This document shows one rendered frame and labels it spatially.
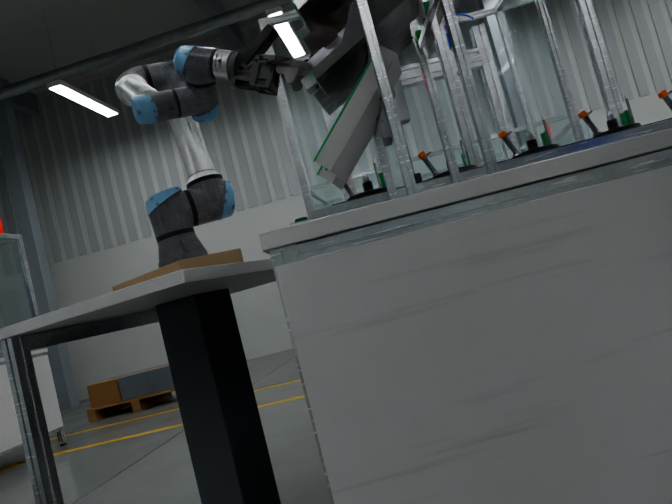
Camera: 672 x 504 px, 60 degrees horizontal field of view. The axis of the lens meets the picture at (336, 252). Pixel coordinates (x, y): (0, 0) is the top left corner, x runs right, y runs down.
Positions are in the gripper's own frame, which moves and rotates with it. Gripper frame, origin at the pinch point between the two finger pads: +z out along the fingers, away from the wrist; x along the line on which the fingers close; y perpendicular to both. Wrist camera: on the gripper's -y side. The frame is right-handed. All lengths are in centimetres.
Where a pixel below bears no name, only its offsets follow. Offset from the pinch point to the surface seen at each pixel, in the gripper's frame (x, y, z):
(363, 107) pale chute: 19.0, 12.4, 18.3
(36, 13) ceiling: -590, -200, -583
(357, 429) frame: 47, 71, 32
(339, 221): 46, 38, 23
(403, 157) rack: 21.5, 21.9, 28.8
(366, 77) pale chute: 18.9, 6.0, 17.8
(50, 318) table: 15, 72, -48
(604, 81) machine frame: -108, -41, 89
